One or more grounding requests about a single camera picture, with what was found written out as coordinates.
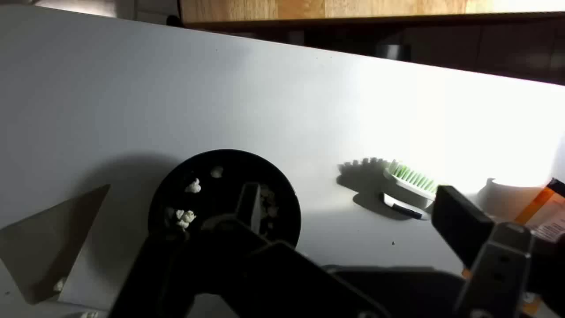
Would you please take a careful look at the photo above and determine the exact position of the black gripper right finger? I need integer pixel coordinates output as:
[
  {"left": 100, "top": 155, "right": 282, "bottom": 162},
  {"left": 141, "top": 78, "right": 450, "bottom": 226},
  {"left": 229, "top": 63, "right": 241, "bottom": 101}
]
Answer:
[{"left": 432, "top": 185, "right": 533, "bottom": 318}]

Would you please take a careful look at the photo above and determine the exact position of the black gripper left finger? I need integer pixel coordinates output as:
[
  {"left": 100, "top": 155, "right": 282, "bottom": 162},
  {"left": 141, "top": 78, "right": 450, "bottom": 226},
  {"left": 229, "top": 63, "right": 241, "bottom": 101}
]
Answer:
[{"left": 109, "top": 184, "right": 390, "bottom": 318}]

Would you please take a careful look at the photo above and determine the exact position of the orange snack packet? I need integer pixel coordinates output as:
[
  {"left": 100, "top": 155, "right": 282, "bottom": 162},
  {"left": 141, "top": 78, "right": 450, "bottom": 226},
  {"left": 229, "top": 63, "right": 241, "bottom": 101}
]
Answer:
[{"left": 513, "top": 178, "right": 565, "bottom": 242}]

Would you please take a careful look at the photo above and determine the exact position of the black bowl with popcorn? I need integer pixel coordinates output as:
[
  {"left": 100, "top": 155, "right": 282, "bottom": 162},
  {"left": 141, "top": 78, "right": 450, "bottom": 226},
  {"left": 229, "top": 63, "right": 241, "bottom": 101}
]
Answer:
[{"left": 148, "top": 148, "right": 302, "bottom": 245}]

